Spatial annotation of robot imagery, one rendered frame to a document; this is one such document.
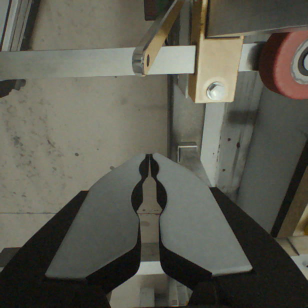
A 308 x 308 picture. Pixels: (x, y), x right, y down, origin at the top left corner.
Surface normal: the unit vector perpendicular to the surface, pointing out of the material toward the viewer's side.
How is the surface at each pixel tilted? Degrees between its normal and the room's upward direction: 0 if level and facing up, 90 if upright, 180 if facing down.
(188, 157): 90
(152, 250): 90
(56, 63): 0
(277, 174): 90
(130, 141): 0
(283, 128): 90
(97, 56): 0
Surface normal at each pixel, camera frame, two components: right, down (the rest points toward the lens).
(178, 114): 0.02, 0.49
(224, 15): -1.00, 0.04
